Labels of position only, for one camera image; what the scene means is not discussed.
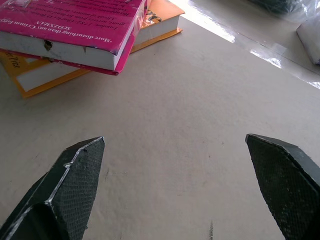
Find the dark object in clear bag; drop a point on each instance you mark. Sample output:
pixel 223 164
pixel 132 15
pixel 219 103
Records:
pixel 277 6

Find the pink paperback book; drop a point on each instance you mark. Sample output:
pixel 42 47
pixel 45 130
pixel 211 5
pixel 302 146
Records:
pixel 75 25

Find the white plastic bag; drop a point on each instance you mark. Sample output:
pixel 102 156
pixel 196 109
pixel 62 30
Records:
pixel 310 37

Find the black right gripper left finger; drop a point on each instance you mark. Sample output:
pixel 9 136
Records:
pixel 65 195

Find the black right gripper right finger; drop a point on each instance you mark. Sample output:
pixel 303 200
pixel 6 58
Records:
pixel 287 185

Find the orange paperback book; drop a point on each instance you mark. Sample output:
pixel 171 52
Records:
pixel 160 22

